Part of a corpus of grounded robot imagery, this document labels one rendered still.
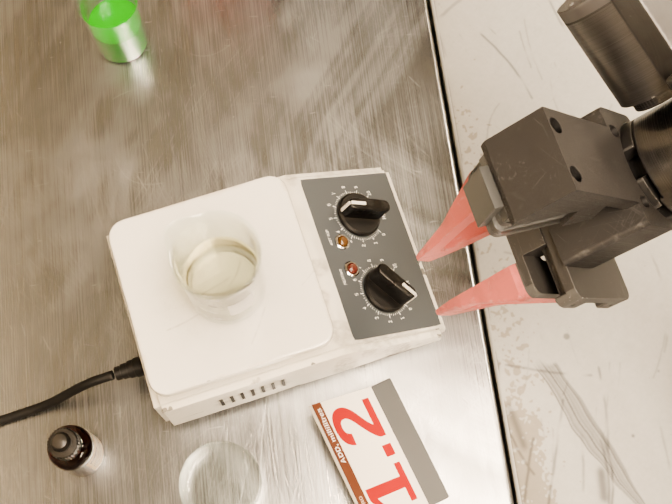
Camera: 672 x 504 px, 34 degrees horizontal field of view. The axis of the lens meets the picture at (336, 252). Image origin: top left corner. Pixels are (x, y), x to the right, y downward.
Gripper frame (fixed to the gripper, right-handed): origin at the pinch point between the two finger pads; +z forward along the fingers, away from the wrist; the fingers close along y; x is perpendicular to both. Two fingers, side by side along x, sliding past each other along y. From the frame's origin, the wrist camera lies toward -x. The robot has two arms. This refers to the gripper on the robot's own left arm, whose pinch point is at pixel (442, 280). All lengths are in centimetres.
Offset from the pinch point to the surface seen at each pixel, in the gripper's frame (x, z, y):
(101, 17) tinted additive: -2.6, 18.4, -29.3
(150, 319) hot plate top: -8.1, 16.1, -4.2
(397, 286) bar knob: 4.0, 5.7, -2.2
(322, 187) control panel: 2.8, 8.0, -10.5
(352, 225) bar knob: 3.7, 7.3, -7.3
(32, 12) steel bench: -3.6, 24.3, -33.3
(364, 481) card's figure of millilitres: 2.5, 12.1, 8.9
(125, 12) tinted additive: -1.4, 17.0, -29.2
